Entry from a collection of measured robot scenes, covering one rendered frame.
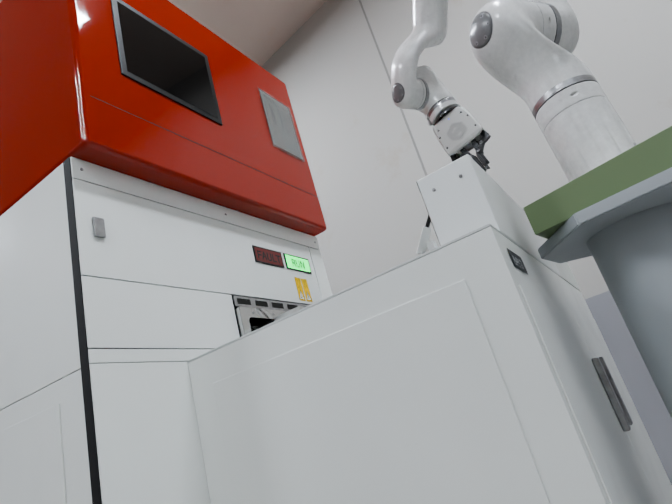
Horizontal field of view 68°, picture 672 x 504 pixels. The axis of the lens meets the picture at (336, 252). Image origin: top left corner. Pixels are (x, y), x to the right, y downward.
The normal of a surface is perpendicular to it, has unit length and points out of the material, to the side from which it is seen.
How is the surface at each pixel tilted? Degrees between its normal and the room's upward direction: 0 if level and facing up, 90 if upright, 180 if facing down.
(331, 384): 90
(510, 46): 128
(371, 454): 90
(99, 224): 90
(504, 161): 90
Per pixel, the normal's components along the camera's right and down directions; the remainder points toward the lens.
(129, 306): 0.80, -0.40
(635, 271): -0.85, 0.04
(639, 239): -0.61, -0.13
